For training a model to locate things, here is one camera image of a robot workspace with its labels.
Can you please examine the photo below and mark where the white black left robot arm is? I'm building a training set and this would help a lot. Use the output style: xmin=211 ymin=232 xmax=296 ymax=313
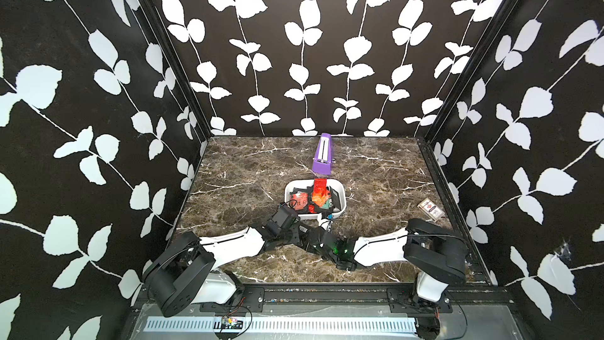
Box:
xmin=143 ymin=204 xmax=300 ymax=317

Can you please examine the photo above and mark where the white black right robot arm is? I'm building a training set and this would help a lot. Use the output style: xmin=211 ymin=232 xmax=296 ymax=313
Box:
xmin=300 ymin=218 xmax=469 ymax=303

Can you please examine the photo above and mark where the red round label tea bag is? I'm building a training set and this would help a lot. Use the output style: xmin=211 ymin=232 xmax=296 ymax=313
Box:
xmin=289 ymin=191 xmax=308 ymax=213

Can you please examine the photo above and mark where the purple metronome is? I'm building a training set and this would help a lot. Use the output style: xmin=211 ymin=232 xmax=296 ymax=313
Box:
xmin=311 ymin=133 xmax=333 ymax=176

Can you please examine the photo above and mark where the white perforated vent strip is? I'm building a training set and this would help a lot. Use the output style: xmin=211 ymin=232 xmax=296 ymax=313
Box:
xmin=143 ymin=316 xmax=418 ymax=336

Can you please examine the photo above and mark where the black front mounting rail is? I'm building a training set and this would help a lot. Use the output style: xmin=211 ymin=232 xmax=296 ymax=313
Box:
xmin=173 ymin=283 xmax=517 ymax=317

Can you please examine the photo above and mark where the small circuit board with wires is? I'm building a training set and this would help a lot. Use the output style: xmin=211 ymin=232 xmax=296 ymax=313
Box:
xmin=214 ymin=316 xmax=246 ymax=333

